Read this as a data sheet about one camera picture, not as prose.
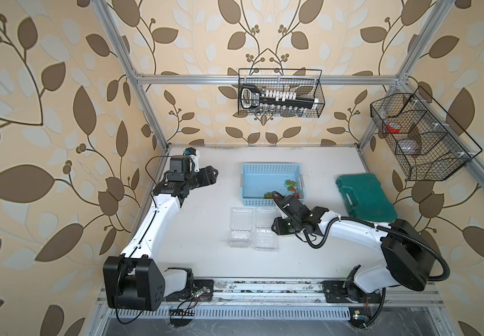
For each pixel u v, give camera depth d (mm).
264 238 872
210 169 740
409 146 771
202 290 736
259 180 1058
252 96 843
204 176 718
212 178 739
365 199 937
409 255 428
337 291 733
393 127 810
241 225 914
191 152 722
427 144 735
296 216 658
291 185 1033
